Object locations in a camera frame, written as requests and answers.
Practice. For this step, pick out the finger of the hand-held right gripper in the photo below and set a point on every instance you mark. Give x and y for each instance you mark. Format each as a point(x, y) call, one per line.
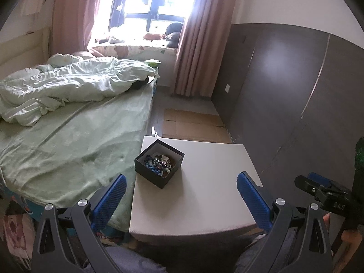
point(320, 179)
point(308, 187)

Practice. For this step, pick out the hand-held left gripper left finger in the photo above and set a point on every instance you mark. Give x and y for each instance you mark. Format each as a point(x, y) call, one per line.
point(109, 202)

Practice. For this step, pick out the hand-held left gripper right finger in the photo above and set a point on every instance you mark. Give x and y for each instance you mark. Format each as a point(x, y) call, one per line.
point(254, 202)

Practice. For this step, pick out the black jewelry box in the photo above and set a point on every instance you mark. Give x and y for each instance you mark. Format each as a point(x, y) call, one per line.
point(153, 180)

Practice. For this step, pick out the person's right hand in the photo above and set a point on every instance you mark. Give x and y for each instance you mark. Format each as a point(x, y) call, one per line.
point(351, 236)

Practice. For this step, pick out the person's blue jeans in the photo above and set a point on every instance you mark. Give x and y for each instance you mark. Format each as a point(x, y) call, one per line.
point(136, 261)

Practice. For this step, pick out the bed with green sheet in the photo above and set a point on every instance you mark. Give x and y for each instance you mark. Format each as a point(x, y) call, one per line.
point(71, 136)

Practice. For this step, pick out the dark grey wardrobe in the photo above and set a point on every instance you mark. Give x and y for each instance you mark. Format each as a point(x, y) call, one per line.
point(284, 91)

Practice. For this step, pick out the flat brown cardboard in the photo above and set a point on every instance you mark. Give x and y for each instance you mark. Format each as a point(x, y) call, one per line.
point(193, 125)

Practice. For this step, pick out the pink printed bag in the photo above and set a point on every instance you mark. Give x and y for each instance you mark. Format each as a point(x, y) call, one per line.
point(15, 239)

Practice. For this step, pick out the black cloth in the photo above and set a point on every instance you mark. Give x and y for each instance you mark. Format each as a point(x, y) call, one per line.
point(141, 84)

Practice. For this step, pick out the pale green quilt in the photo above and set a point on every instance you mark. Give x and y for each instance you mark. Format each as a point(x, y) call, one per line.
point(71, 82)

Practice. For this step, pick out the small green item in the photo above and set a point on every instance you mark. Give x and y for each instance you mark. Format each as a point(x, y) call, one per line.
point(152, 62)

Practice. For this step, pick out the floral window seat cushion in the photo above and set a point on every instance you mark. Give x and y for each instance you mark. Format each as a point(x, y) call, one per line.
point(128, 49)

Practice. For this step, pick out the pink curtain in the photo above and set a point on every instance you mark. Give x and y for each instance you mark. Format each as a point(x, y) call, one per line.
point(74, 14)
point(202, 48)

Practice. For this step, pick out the dark round pillows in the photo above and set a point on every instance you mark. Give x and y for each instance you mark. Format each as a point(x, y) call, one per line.
point(174, 34)

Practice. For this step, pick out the window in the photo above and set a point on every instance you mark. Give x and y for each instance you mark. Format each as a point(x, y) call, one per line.
point(170, 22)

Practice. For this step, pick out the white wall socket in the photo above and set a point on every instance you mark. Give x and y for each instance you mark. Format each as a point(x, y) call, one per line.
point(228, 88)

